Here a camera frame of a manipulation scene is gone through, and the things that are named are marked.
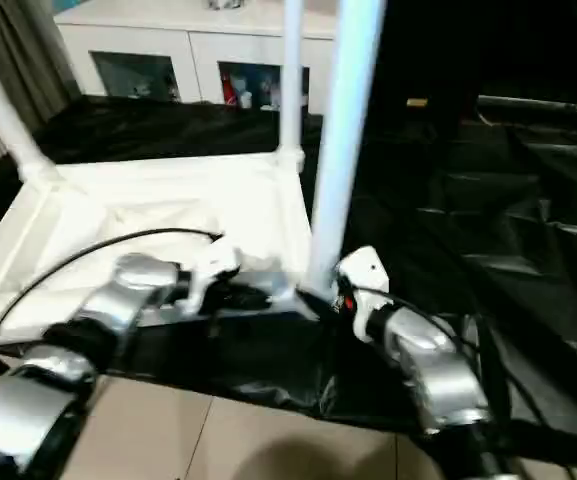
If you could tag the long black bar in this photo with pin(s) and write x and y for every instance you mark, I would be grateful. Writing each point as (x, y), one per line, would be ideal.
(543, 106)

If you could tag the white plastic table leg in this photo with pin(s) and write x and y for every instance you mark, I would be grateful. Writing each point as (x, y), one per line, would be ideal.
(3, 115)
(348, 125)
(292, 75)

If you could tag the white plastic table top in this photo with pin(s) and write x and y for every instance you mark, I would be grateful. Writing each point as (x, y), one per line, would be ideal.
(143, 210)

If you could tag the white cabinet with glass doors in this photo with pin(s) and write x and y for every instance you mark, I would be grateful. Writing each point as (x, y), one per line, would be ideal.
(193, 45)

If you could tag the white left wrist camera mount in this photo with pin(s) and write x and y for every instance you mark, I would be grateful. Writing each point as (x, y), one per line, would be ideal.
(213, 270)

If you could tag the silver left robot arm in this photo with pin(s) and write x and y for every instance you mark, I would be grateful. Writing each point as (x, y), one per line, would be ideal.
(113, 300)

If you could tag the dark patterned small object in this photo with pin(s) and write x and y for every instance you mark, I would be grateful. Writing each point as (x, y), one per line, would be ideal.
(225, 3)

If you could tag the small tan tag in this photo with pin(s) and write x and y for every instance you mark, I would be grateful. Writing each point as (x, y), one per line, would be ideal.
(417, 102)

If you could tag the small red item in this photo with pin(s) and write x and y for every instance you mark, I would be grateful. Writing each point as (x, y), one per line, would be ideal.
(228, 90)

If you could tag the grey curtain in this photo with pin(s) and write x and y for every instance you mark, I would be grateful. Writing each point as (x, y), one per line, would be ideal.
(23, 55)

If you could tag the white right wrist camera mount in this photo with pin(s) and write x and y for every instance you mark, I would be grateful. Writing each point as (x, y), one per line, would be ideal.
(368, 270)

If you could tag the black mat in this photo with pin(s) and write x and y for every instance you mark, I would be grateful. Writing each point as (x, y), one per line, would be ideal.
(493, 225)

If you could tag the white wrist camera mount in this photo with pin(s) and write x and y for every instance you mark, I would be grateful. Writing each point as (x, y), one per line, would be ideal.
(213, 270)
(368, 270)

